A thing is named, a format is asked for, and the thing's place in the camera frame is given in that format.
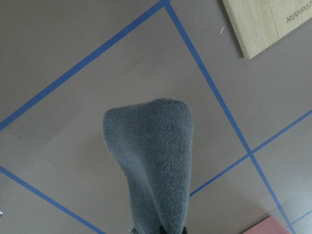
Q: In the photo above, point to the dark grey cloth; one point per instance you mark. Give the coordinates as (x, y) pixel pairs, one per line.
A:
(152, 144)

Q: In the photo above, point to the bamboo cutting board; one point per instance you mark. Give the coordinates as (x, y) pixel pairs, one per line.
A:
(260, 23)

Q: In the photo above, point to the pink plastic bin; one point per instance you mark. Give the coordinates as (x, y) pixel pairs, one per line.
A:
(269, 225)

